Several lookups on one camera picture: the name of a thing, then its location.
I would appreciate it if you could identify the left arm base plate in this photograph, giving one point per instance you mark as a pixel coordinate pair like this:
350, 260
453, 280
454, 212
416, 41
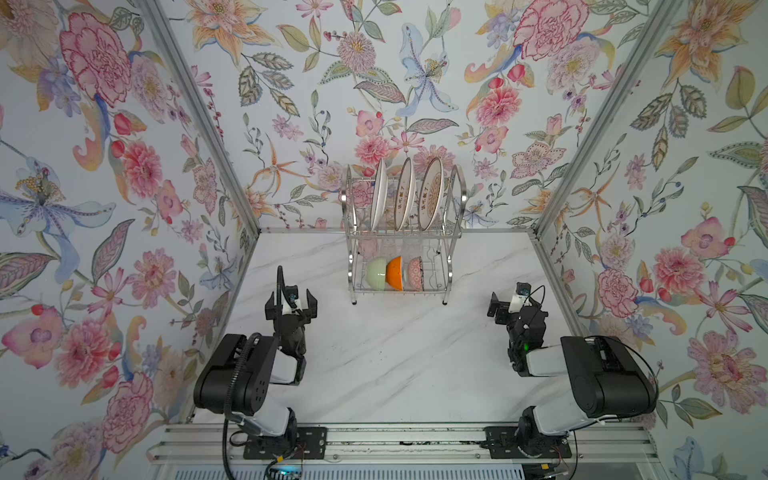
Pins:
303, 443

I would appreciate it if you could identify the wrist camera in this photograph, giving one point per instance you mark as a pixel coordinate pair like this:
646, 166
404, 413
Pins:
521, 298
291, 295

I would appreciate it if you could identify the brown rimmed plate right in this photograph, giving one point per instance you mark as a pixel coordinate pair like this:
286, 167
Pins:
430, 194

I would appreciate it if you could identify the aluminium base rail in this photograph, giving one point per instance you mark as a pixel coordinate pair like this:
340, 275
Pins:
469, 443

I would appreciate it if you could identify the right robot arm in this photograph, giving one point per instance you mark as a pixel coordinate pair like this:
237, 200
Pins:
605, 380

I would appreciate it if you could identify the patterned plate middle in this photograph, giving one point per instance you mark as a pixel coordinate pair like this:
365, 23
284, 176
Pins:
404, 195

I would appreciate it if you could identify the chrome two-tier dish rack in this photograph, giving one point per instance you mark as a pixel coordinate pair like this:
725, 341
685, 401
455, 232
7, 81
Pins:
436, 246

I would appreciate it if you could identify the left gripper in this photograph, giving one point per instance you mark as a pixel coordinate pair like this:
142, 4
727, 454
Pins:
290, 314

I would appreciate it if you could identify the red patterned bowl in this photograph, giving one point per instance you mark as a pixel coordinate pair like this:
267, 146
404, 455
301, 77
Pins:
415, 274

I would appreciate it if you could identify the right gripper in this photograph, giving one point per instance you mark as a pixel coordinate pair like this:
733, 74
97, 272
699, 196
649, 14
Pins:
508, 313

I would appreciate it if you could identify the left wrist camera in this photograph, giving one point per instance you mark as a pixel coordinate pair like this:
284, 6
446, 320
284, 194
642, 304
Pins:
291, 295

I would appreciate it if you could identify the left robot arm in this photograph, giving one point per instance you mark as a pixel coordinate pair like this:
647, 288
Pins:
237, 377

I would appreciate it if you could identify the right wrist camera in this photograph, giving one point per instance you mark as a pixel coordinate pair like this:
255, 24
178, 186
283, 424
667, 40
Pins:
521, 298

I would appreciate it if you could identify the white plate left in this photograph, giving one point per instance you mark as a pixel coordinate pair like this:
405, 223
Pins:
378, 205

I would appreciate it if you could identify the orange bowl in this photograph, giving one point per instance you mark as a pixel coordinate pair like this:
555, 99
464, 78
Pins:
394, 274

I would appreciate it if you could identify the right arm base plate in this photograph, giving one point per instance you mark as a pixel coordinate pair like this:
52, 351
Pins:
505, 442

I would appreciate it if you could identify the pale green bowl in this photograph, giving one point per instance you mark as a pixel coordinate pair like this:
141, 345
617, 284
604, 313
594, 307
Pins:
375, 273

